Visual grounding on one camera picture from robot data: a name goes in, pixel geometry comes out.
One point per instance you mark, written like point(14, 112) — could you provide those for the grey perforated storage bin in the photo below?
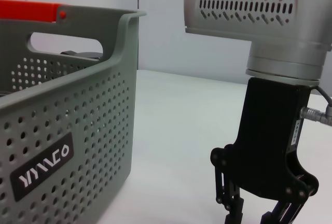
point(77, 130)

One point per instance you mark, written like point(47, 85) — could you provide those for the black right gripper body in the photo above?
point(267, 130)

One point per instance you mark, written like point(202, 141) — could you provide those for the orange-red plastic part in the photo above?
point(26, 10)

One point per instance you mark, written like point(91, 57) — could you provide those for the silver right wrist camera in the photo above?
point(246, 27)

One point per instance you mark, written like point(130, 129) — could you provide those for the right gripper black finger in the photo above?
point(232, 200)
point(285, 211)

